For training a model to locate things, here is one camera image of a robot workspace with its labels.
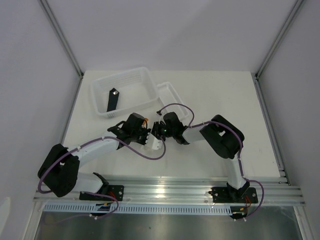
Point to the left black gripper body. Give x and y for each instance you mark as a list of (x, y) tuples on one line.
[(140, 136)]

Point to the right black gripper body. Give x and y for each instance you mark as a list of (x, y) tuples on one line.
[(161, 129)]

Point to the orange plastic spoon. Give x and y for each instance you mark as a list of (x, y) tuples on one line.
[(145, 122)]

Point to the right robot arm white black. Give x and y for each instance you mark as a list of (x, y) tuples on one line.
[(224, 138)]

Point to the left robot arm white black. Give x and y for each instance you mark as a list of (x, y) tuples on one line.
[(59, 172)]

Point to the small white plastic tray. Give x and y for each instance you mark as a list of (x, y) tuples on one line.
[(168, 95)]

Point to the large white plastic basket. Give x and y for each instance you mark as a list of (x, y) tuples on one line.
[(123, 93)]

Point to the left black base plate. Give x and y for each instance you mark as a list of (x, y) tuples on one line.
[(104, 194)]

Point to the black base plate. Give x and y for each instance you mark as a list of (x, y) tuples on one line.
[(104, 194), (229, 196)]

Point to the left side aluminium rail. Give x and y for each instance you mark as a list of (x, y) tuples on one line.
[(67, 108)]

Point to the aluminium rail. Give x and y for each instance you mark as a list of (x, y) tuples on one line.
[(67, 108), (165, 190), (270, 128)]

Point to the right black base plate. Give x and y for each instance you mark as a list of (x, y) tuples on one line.
[(229, 196)]

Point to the right side aluminium rail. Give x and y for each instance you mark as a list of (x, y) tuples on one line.
[(270, 128)]

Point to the white slotted cable duct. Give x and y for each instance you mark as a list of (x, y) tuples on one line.
[(130, 208)]

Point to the aluminium front rail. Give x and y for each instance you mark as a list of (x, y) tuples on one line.
[(165, 190)]

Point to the left aluminium frame post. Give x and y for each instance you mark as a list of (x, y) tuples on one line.
[(56, 27)]

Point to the aluminium frame post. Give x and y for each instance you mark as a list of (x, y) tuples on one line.
[(280, 36), (56, 27)]

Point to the right aluminium frame post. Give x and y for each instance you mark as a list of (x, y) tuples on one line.
[(280, 36)]

